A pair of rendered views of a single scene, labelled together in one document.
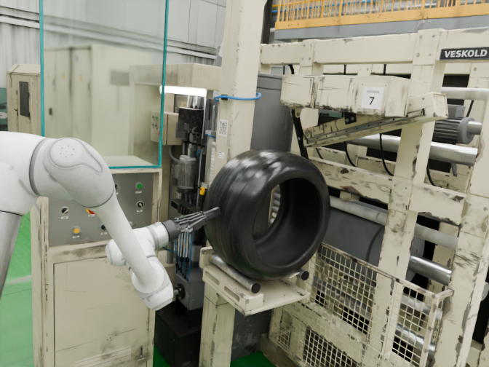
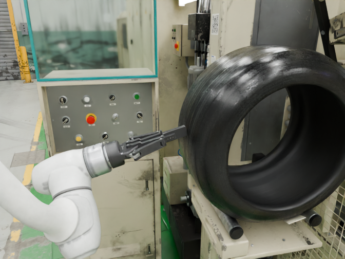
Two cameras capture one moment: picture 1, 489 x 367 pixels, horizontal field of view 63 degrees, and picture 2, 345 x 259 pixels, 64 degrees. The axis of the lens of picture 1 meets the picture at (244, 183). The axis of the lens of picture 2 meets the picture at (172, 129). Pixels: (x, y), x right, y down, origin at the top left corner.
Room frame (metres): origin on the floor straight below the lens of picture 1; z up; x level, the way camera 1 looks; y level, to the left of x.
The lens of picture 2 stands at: (0.80, -0.19, 1.50)
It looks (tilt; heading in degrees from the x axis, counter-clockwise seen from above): 20 degrees down; 24
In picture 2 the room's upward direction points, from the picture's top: straight up
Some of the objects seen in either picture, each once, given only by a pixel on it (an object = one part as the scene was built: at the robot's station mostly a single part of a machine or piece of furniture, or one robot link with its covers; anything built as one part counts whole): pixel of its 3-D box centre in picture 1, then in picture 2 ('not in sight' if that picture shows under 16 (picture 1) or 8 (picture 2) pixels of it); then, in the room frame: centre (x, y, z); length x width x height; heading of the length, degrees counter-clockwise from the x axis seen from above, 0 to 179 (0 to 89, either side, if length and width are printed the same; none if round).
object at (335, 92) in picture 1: (346, 95); not in sight; (1.82, -0.41, 1.71); 0.61 x 0.25 x 0.15; 36
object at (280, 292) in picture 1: (255, 286); (249, 219); (1.74, -0.10, 0.80); 0.37 x 0.36 x 0.02; 126
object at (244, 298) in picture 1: (231, 285); (215, 215); (1.66, 0.02, 0.83); 0.36 x 0.09 x 0.06; 36
